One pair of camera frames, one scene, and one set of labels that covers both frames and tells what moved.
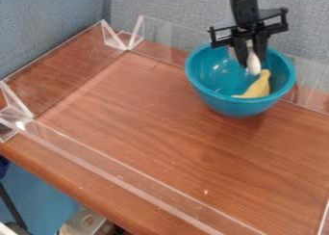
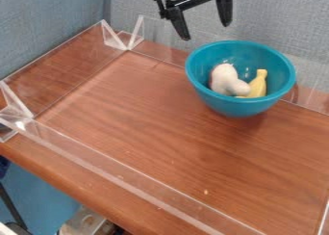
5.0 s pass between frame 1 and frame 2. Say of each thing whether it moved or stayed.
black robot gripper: moved
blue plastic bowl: stayed
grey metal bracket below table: stayed
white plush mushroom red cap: moved
